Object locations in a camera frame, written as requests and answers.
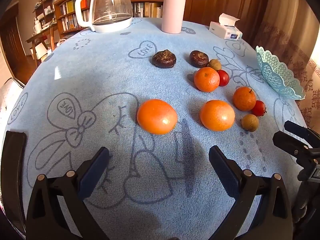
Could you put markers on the dark brown water chestnut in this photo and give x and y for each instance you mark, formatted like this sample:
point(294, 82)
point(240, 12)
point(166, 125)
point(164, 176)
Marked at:
point(198, 59)
point(164, 59)

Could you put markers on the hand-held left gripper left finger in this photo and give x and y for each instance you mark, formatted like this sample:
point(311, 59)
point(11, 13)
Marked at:
point(95, 172)

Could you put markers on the black curved object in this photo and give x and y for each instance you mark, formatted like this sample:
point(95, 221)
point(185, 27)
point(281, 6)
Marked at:
point(12, 180)

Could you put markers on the wooden bookshelf with books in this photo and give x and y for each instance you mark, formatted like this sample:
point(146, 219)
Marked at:
point(72, 15)

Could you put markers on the teal plastic lattice basket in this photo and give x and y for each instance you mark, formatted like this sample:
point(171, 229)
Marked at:
point(280, 73)

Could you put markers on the pink insulated tumbler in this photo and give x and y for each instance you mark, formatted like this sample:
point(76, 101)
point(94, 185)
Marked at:
point(173, 10)

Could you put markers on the brown patterned curtain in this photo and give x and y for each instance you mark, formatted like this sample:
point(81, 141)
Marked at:
point(290, 22)

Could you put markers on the white tissue pack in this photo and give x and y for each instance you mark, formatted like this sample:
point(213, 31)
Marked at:
point(225, 30)

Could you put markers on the medium orange mandarin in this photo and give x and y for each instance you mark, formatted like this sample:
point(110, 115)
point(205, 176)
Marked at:
point(206, 79)

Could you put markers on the red cherry tomato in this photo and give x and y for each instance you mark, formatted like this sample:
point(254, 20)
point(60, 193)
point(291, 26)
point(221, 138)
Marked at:
point(224, 78)
point(259, 108)

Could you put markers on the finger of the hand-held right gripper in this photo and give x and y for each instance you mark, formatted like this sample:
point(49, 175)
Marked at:
point(298, 128)
point(290, 145)

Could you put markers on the small wooden desk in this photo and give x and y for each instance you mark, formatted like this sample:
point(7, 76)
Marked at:
point(40, 40)

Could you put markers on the small mandarin with stem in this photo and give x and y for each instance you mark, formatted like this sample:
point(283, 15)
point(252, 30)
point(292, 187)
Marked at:
point(244, 99)

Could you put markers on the large orange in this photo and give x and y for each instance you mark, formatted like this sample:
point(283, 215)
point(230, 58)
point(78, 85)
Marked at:
point(156, 116)
point(217, 115)

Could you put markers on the blue printed tablecloth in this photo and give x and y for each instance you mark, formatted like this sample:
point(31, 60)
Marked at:
point(100, 85)

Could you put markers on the dark wooden door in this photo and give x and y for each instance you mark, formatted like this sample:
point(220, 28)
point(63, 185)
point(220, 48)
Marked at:
point(11, 45)

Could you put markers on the small wooden display shelf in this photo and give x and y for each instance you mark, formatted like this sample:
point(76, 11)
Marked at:
point(45, 12)

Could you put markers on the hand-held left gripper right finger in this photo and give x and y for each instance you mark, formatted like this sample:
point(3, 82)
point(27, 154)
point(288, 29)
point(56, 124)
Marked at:
point(225, 175)

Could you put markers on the brown longan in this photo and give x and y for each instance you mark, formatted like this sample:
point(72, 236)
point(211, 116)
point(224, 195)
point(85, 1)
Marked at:
point(249, 122)
point(215, 65)

